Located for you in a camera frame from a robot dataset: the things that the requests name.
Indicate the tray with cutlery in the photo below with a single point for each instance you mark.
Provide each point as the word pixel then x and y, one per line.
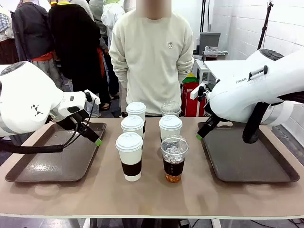
pixel 215 51

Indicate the person in cream sweater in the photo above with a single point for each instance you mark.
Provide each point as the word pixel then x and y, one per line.
pixel 152 66

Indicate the grey patterned trousers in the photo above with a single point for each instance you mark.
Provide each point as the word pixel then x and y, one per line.
pixel 47 71

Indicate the red box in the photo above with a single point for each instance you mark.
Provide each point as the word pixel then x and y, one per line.
pixel 190 102

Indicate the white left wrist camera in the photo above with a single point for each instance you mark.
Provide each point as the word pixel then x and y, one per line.
pixel 93 96

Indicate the grey box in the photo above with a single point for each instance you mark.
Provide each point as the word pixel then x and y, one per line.
pixel 210 40

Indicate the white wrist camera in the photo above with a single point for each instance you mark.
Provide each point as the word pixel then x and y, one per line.
pixel 93 96
pixel 196 91

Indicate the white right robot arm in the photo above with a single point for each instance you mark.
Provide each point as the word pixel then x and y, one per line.
pixel 249 95

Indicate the white background table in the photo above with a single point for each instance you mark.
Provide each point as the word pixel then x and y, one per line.
pixel 213 65

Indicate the brown plastic serving tray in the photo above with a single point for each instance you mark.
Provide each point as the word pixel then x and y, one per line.
pixel 47 164
pixel 237 161

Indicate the clear plastic iced coffee cup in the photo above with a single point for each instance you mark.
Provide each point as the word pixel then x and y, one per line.
pixel 170 108
pixel 173 161

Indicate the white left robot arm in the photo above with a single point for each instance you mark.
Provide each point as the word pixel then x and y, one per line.
pixel 26 95

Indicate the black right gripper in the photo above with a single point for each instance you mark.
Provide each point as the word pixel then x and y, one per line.
pixel 213 122

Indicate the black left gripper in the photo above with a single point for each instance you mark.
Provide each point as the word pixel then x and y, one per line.
pixel 76 118

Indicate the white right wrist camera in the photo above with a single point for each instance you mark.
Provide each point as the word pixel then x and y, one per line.
pixel 196 91

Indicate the white paper coffee cup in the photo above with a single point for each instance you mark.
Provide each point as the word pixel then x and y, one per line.
pixel 131 124
pixel 135 109
pixel 170 129
pixel 129 154

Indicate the black tripod stand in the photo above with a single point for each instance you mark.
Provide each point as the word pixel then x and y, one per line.
pixel 264 26

